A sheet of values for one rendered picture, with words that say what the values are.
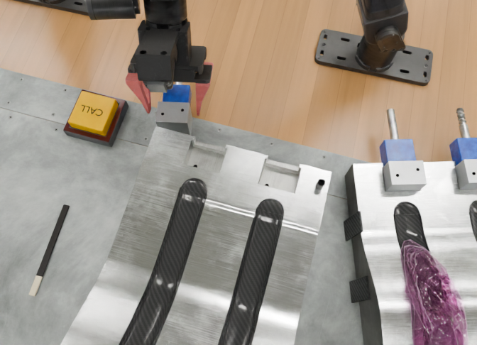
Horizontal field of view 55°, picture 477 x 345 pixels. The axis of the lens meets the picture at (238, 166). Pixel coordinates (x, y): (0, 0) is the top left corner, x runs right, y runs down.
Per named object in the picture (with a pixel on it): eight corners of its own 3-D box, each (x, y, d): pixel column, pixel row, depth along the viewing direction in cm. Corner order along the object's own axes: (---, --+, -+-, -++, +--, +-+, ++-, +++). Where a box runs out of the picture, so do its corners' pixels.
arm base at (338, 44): (447, 60, 71) (451, 25, 74) (321, 35, 73) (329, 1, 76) (427, 86, 79) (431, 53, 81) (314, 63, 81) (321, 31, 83)
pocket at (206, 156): (195, 145, 69) (193, 135, 65) (228, 154, 68) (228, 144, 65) (186, 172, 67) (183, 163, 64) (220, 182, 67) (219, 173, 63)
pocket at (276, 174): (264, 163, 68) (265, 154, 64) (299, 172, 67) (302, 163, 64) (256, 192, 66) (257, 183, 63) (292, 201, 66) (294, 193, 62)
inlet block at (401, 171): (369, 118, 73) (379, 101, 68) (400, 117, 73) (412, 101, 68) (380, 196, 69) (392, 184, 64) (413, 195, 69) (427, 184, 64)
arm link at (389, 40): (380, 34, 66) (418, 30, 67) (367, -14, 69) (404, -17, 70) (368, 59, 72) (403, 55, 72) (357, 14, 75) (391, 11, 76)
